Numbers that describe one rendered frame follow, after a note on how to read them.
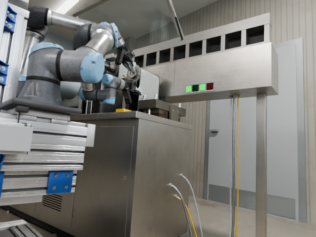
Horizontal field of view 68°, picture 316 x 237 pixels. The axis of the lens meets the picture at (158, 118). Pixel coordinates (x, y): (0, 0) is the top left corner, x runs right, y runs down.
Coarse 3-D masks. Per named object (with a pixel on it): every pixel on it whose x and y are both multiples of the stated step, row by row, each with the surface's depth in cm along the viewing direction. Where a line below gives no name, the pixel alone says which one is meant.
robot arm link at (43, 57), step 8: (32, 48) 84; (40, 48) 82; (48, 48) 83; (56, 48) 85; (32, 56) 83; (40, 56) 82; (48, 56) 82; (56, 56) 83; (32, 64) 82; (40, 64) 82; (48, 64) 82; (56, 64) 82; (32, 72) 82; (40, 72) 82; (48, 72) 83; (56, 72) 83
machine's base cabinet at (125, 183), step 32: (96, 128) 153; (128, 128) 136; (160, 128) 149; (96, 160) 148; (128, 160) 132; (160, 160) 148; (96, 192) 144; (128, 192) 129; (160, 192) 147; (64, 224) 158; (96, 224) 140; (128, 224) 126; (160, 224) 146
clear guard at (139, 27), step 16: (112, 0) 208; (128, 0) 201; (144, 0) 194; (160, 0) 188; (80, 16) 237; (96, 16) 227; (112, 16) 219; (128, 16) 211; (144, 16) 204; (160, 16) 197; (128, 32) 223; (144, 32) 215; (160, 32) 207; (176, 32) 200; (112, 48) 245
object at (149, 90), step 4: (140, 80) 174; (140, 84) 174; (144, 84) 178; (148, 84) 181; (144, 88) 177; (148, 88) 181; (152, 88) 186; (156, 88) 190; (144, 92) 177; (148, 92) 181; (152, 92) 185; (156, 92) 189; (140, 96) 173; (148, 96) 181; (152, 96) 185
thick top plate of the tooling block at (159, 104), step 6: (138, 102) 165; (144, 102) 162; (150, 102) 159; (156, 102) 156; (162, 102) 162; (138, 108) 164; (144, 108) 162; (150, 108) 160; (156, 108) 159; (162, 108) 162; (168, 108) 168; (180, 108) 181; (180, 114) 181
